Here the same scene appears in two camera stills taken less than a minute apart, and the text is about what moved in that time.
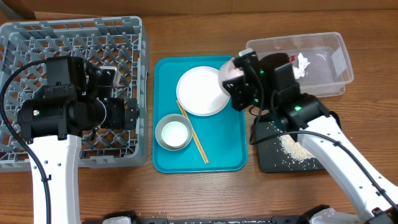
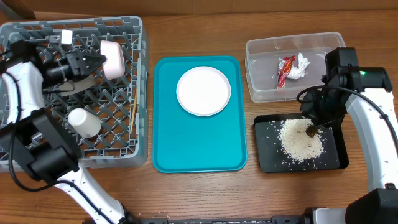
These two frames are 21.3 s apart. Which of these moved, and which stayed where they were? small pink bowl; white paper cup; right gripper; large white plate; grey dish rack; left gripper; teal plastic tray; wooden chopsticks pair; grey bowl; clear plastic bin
Moved: left gripper; wooden chopsticks pair; white paper cup; small pink bowl; right gripper; grey bowl
Stayed: grey dish rack; large white plate; clear plastic bin; teal plastic tray
